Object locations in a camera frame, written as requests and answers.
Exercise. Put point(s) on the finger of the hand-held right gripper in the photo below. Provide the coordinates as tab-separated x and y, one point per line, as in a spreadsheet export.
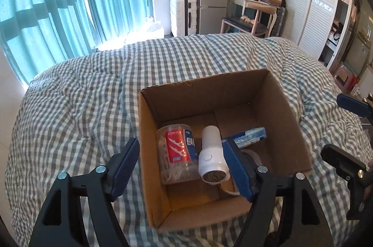
351	103
346	164

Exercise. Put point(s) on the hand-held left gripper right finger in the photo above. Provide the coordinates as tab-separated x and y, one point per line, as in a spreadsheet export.
237	171

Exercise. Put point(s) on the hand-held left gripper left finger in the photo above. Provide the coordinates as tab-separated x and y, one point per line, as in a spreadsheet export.
123	168

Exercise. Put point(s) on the white handheld lint shaver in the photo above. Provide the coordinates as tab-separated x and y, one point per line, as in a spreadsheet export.
211	159

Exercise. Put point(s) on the brown cardboard box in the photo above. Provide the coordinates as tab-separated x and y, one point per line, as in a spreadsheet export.
291	133

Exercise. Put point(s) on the clear tape roll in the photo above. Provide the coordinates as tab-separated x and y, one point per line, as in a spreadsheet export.
256	158

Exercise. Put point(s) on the pink plastic stool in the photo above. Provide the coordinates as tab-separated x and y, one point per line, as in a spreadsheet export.
343	76

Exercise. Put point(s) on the blue toothpaste box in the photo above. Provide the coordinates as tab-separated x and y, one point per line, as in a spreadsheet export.
253	134

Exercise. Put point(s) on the clear floss pick jar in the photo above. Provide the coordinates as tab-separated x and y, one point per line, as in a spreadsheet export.
174	145

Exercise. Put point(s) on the grey checked blanket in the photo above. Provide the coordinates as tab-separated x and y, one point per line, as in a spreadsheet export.
87	104

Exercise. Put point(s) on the white louvred wardrobe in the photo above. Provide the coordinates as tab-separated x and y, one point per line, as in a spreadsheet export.
309	8

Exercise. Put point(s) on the chair with dark seat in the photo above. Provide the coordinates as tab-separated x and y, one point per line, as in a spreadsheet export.
242	24

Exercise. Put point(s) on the white dressing table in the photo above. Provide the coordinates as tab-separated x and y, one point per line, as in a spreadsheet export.
250	2

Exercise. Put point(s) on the white plastic jug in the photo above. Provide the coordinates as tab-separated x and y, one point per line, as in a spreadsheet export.
154	28

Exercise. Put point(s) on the white suitcase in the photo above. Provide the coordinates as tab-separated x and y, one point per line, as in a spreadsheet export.
179	16

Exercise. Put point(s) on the silver small fridge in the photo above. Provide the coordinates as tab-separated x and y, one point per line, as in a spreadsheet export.
211	10

